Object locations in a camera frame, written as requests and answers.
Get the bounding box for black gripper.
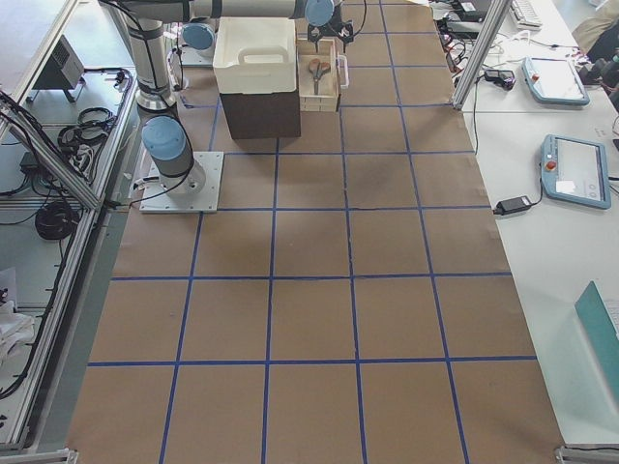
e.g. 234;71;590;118
307;15;354;53

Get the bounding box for orange grey scissors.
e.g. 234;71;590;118
309;58;331;95

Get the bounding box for wooden drawer with white handle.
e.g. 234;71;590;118
297;39;349;112

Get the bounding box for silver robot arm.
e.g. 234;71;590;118
181;18;220;53
108;1;355;200

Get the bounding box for white plastic bin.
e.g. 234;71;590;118
213;17;297;95

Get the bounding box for dark brown wooden cabinet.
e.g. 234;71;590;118
220;90;301;140

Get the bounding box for blue teach pendant upper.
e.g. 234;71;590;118
521;57;590;106

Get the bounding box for blue teach pendant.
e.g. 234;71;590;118
521;57;590;106
541;134;611;210

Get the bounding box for black power adapter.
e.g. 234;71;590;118
493;195;533;216

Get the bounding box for grey electronics box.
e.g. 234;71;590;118
26;35;85;102

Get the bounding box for blue teach pendant lower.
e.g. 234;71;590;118
541;134;611;210

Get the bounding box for teal notebook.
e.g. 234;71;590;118
575;281;618;400

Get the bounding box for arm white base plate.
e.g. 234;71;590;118
181;44;215;69
137;152;224;214

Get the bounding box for aluminium frame post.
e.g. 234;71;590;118
452;0;511;110

